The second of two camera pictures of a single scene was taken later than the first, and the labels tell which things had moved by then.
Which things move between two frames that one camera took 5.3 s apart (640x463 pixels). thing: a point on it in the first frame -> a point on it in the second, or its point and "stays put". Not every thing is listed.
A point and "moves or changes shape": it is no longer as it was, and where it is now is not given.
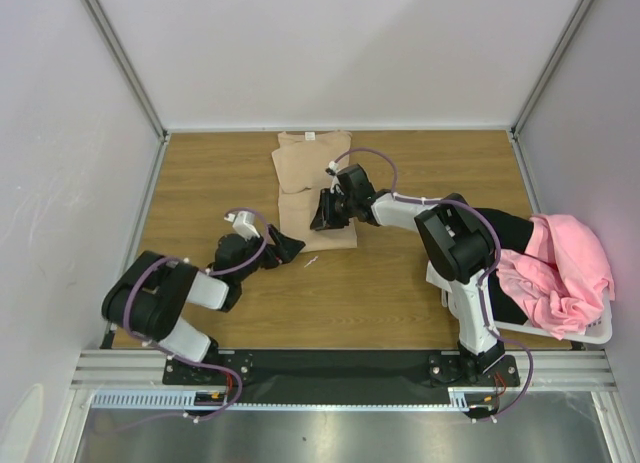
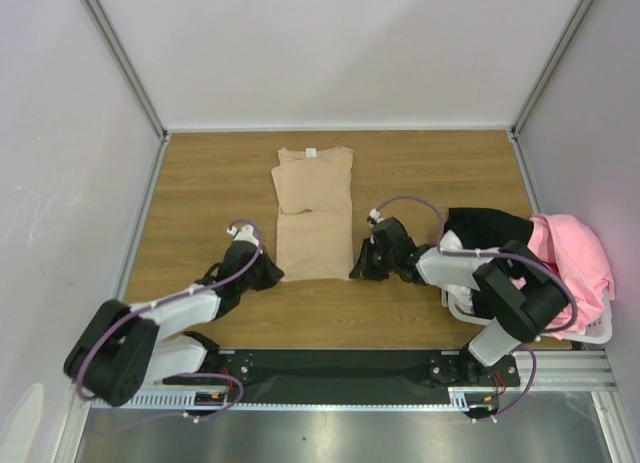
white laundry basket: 598,332 stays put
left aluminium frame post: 121,57 stays put
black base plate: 341,376 stays put
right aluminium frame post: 554,60 stays put
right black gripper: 330,211 -> 373,261
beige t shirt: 301,161 moves or changes shape
